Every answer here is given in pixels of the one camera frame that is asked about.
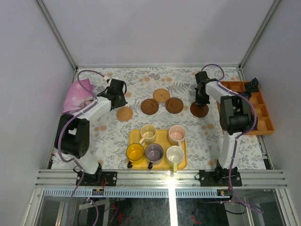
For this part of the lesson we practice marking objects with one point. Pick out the cream mug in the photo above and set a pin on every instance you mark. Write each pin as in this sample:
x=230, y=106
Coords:
x=148, y=134

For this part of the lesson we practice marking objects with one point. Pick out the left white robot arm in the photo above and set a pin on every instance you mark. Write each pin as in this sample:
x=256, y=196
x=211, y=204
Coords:
x=73, y=133

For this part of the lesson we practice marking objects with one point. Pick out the woven tan coaster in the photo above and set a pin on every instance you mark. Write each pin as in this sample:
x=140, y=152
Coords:
x=161, y=95
x=124, y=113

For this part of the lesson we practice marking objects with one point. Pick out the pink star cloth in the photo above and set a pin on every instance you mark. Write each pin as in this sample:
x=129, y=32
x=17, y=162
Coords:
x=78, y=98

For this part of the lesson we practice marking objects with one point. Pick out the white mug green handle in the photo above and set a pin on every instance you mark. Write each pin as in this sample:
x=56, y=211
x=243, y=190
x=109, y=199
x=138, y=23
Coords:
x=175, y=156

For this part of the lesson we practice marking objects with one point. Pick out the aluminium front rail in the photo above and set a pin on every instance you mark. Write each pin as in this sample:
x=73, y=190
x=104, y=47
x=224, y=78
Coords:
x=129, y=183

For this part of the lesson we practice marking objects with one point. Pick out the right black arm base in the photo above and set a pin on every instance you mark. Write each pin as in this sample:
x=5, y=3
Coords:
x=220, y=177

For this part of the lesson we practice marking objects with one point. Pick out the yellow plastic tray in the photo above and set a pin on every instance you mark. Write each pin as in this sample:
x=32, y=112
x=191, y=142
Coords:
x=162, y=139

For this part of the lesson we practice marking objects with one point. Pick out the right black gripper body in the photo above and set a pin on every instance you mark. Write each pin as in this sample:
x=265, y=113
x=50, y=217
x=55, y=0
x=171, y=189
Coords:
x=201, y=99

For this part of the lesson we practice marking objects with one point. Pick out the dark brown coaster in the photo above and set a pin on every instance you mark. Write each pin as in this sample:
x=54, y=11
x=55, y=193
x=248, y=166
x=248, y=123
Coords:
x=149, y=106
x=174, y=105
x=199, y=111

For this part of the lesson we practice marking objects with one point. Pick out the orange compartment organizer box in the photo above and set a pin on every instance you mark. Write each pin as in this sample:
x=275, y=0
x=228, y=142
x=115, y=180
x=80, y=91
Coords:
x=264, y=122

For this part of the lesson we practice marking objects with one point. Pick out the pink mug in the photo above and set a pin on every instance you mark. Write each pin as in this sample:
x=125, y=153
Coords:
x=177, y=135

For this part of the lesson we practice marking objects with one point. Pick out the black folded item corner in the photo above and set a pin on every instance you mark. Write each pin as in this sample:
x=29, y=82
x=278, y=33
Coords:
x=252, y=86

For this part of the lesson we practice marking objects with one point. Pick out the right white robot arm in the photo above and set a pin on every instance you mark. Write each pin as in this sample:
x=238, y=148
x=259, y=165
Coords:
x=235, y=117

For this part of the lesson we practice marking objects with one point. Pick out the dark brown coaster bottom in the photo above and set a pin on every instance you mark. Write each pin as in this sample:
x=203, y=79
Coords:
x=199, y=111

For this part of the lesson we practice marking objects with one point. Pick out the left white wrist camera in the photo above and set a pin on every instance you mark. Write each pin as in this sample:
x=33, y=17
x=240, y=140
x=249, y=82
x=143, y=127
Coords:
x=110, y=77

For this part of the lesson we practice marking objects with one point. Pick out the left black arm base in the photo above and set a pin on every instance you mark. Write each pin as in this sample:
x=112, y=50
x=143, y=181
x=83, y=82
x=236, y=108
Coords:
x=100, y=178

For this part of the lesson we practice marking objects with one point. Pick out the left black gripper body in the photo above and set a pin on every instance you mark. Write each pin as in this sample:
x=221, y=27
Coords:
x=121, y=102

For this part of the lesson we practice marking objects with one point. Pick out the purple mug black handle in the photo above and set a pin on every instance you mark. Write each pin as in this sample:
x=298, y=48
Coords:
x=154, y=154

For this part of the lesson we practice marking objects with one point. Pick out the yellow mug black handle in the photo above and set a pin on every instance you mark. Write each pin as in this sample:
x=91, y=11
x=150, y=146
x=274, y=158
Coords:
x=135, y=155

